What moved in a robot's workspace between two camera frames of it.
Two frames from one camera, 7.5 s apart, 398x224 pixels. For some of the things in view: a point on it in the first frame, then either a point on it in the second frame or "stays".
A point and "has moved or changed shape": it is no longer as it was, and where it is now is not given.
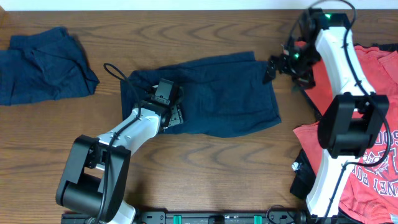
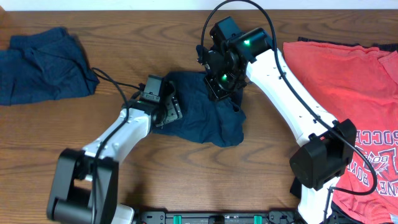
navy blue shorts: x=221 y=94 has moved or changed shape
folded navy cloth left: x=50 y=65 stays
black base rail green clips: x=271 y=217 stays
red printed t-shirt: x=370 y=191 stays
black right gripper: x=284 y=60 to x=216 y=91
